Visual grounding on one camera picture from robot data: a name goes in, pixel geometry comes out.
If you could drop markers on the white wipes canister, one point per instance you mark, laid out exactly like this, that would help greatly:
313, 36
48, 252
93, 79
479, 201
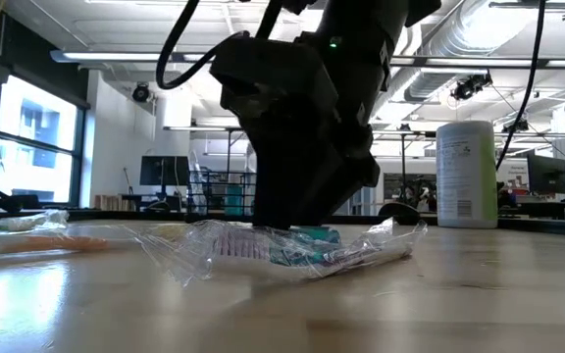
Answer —
464, 171

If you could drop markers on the large window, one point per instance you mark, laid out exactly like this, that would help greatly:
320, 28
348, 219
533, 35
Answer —
37, 117

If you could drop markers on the black ceiling camera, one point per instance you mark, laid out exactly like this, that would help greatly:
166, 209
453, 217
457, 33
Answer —
141, 92
466, 88

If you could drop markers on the blue mouthwash bottle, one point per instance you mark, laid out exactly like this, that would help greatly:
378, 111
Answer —
233, 198
307, 255

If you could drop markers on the black metal station frame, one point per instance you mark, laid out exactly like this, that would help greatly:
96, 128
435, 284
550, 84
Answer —
403, 157

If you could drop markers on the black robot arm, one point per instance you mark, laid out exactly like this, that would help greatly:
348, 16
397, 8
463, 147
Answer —
410, 188

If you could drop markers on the long ceiling light bar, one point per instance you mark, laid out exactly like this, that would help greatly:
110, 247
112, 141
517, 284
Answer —
116, 56

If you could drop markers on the black monitor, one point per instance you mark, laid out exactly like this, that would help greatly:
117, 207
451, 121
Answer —
547, 174
165, 170

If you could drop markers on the clear plastic bag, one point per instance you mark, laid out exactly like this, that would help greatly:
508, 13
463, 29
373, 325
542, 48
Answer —
243, 245

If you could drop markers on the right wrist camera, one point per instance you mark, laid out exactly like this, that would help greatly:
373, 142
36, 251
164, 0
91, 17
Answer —
272, 68

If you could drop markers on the person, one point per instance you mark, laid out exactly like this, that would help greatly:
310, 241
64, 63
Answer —
505, 196

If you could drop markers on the green toothbrush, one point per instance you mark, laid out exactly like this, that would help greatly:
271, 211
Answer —
195, 181
22, 223

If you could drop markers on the black aluminium table frame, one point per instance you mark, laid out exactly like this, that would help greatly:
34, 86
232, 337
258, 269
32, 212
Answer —
427, 220

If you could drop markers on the black chair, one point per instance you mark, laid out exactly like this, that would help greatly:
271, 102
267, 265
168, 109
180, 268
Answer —
399, 211

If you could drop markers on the orange toothbrush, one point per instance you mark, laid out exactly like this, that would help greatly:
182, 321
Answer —
57, 243

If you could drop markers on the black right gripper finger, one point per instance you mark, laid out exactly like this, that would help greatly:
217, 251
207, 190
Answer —
282, 196
341, 186

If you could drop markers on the silver ventilation duct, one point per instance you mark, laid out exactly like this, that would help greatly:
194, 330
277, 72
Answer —
459, 34

